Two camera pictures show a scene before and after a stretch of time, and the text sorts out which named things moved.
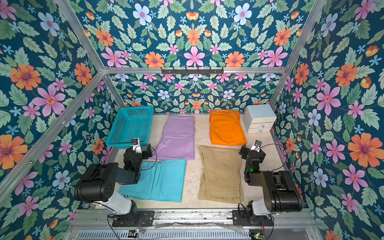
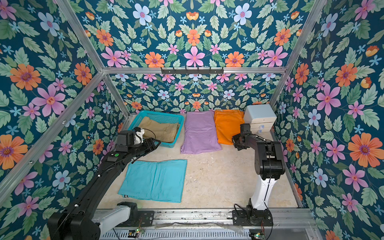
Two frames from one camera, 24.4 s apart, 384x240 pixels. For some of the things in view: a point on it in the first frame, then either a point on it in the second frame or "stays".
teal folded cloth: (161, 180) stays
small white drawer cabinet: (259, 118) stays
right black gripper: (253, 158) -> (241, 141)
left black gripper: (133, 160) -> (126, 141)
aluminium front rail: (291, 224) stays
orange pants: (226, 128) stays
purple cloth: (178, 140) -> (200, 133)
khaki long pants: (220, 177) -> (166, 132)
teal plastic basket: (131, 123) -> (160, 117)
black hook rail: (186, 71) stays
